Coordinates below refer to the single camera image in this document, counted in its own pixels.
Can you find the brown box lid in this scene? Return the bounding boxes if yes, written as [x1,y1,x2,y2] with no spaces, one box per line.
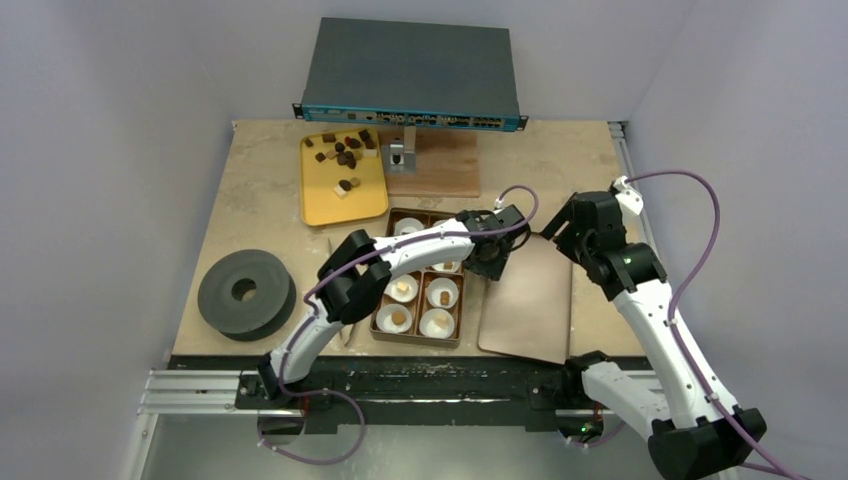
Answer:
[477,234,573,364]

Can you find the aluminium frame rail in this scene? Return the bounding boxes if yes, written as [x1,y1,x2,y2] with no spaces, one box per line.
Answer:
[138,370,240,415]

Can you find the metal tongs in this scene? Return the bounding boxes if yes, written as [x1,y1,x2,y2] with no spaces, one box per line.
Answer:
[327,238,357,348]

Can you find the blue network switch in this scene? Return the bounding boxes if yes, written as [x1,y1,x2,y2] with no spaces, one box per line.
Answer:
[292,17,528,132]

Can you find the grey round speaker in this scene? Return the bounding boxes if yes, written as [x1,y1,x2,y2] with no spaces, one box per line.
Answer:
[197,249,297,342]

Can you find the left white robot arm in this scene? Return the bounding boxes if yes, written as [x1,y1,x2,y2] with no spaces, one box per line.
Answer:
[259,205,530,409]

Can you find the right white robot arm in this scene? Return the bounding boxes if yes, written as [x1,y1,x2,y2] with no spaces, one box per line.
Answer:
[542,191,767,479]

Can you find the grey metal stand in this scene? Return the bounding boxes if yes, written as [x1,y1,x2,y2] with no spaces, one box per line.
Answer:
[384,126,417,175]

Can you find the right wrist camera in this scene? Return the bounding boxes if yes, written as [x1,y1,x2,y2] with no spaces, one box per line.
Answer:
[610,176,644,218]

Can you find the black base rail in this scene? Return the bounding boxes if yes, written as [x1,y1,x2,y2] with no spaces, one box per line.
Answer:
[167,355,605,434]

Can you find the brown chocolate box tray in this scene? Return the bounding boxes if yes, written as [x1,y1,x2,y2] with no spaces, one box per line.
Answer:
[370,207,472,350]

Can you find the yellow tray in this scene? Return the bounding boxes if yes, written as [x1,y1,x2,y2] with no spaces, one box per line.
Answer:
[299,127,389,226]

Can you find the wooden board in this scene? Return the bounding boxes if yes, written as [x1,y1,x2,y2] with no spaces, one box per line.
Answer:
[378,127,481,198]

